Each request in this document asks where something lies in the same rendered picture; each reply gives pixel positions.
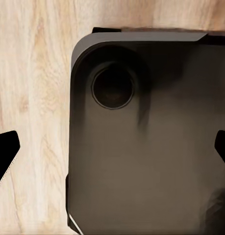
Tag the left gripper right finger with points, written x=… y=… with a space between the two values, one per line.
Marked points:
x=220 y=143

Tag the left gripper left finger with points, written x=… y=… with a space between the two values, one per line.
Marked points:
x=9 y=147

